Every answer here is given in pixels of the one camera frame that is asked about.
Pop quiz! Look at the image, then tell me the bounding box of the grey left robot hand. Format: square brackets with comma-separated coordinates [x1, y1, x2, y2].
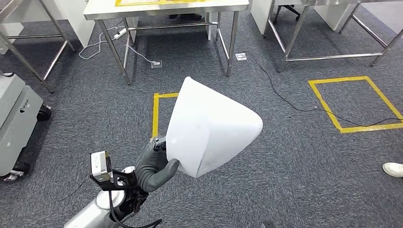
[134, 136, 181, 193]

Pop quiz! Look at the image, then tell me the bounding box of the white curved shell part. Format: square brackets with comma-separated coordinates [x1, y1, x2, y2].
[165, 76, 264, 179]

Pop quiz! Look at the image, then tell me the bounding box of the steel workbench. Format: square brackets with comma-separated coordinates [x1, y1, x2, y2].
[83, 0, 250, 86]

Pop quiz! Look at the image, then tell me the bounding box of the yellow floor tape square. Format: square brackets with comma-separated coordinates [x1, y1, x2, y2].
[152, 92, 180, 139]
[307, 75, 403, 134]

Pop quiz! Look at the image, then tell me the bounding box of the grey wheeled cart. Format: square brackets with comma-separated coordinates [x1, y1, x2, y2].
[0, 72, 52, 182]

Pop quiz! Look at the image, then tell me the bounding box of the white panel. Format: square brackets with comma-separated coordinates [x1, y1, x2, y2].
[250, 0, 275, 35]
[313, 0, 351, 31]
[47, 0, 96, 48]

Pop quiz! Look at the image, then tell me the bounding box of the steel table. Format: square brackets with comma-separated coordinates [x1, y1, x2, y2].
[0, 0, 76, 94]
[264, 0, 403, 74]

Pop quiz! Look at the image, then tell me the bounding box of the person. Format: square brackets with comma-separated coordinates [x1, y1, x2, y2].
[382, 162, 403, 179]

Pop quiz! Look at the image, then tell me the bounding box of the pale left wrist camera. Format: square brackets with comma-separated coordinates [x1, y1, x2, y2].
[90, 151, 113, 184]

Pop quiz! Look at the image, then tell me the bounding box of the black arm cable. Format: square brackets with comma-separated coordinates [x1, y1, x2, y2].
[108, 192, 163, 228]

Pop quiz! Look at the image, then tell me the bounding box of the white cable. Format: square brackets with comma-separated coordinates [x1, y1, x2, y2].
[78, 25, 126, 60]
[125, 44, 156, 65]

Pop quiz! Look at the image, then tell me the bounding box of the black floor cable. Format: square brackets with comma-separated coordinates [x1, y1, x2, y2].
[244, 50, 403, 128]

